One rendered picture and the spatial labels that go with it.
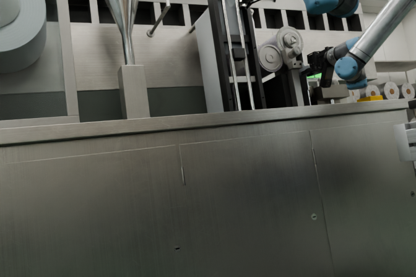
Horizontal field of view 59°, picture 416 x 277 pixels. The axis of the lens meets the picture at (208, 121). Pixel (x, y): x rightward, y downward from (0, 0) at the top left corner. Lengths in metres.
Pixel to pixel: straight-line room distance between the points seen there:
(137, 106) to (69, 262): 0.64
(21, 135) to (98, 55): 0.81
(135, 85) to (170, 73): 0.38
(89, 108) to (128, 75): 0.30
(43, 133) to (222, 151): 0.52
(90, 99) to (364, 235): 1.23
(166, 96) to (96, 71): 0.34
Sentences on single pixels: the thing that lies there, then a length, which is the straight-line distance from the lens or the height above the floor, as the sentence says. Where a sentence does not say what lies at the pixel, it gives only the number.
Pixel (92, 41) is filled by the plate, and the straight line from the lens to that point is 1.77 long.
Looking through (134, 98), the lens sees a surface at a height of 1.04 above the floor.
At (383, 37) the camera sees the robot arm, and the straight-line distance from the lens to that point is 1.40.
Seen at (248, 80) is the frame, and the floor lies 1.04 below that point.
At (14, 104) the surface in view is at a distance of 1.12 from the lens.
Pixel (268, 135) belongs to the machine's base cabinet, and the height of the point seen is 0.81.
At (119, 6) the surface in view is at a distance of 1.56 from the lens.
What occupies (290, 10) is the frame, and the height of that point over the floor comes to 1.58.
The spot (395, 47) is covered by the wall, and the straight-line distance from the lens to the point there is 6.76.
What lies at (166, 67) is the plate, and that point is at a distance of 1.80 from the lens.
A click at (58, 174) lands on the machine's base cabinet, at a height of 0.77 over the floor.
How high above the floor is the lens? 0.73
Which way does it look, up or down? 7 degrees up
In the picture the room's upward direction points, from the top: 8 degrees counter-clockwise
